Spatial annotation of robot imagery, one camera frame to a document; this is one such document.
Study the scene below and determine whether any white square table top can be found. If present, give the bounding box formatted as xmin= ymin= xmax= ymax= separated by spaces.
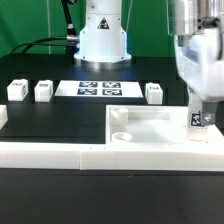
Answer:
xmin=104 ymin=105 xmax=214 ymax=145

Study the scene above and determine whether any white U-shaped obstacle fence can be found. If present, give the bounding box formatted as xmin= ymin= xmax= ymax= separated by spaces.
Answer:
xmin=0 ymin=105 xmax=224 ymax=171

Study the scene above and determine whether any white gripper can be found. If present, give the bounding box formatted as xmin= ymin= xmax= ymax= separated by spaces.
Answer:
xmin=174 ymin=29 xmax=224 ymax=126

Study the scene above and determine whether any white sheet with markers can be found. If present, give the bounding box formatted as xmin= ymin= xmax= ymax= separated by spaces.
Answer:
xmin=55 ymin=80 xmax=143 ymax=98

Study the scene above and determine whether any black cable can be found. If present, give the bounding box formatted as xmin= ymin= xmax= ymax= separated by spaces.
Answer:
xmin=9 ymin=0 xmax=81 ymax=55

